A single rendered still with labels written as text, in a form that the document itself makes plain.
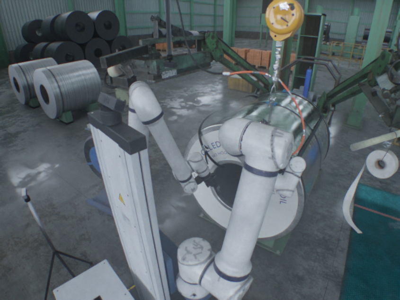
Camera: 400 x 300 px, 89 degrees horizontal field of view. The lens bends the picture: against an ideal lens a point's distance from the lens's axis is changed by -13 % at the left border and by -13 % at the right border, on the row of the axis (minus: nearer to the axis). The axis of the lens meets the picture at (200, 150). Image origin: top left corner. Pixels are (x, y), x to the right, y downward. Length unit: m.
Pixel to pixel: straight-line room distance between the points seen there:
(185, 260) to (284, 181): 0.63
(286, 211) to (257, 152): 1.33
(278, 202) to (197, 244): 1.06
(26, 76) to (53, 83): 2.28
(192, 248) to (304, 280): 1.67
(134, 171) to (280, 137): 0.45
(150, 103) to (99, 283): 1.03
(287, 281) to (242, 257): 1.63
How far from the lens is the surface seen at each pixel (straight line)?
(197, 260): 1.03
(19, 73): 8.13
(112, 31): 14.23
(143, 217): 0.85
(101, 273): 1.55
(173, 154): 1.24
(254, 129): 0.74
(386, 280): 2.96
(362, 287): 2.78
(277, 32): 1.40
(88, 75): 6.28
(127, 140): 0.68
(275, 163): 0.72
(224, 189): 2.36
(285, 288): 2.47
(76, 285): 1.55
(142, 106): 1.10
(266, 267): 2.55
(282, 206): 1.99
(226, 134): 0.77
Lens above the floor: 2.08
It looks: 29 degrees down
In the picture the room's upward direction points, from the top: straight up
